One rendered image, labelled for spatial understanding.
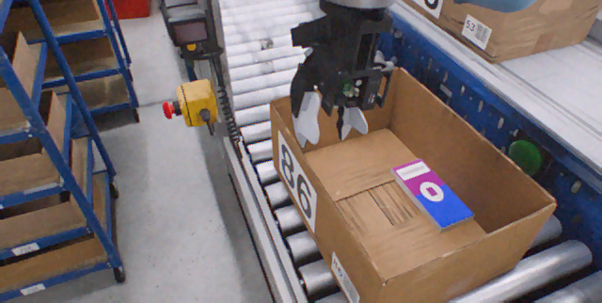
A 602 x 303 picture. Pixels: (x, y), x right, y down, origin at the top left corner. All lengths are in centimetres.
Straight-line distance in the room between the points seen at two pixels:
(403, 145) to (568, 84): 37
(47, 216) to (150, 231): 48
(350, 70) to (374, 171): 44
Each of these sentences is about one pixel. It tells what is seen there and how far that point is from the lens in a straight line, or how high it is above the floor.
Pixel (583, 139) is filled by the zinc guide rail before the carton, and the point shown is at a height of 89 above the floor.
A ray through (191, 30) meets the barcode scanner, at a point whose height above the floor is 107.
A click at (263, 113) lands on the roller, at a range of 99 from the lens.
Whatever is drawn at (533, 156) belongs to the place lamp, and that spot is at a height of 83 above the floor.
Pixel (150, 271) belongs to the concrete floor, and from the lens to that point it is 166.
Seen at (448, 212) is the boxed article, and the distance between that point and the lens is 79.
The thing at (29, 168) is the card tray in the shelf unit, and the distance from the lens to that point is 127.
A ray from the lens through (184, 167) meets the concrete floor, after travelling 195.
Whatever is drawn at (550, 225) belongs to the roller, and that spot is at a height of 75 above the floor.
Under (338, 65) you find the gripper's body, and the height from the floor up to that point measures 113.
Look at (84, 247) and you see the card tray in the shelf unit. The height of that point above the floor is 21.
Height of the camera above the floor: 136
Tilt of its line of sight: 42 degrees down
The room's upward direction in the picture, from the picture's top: straight up
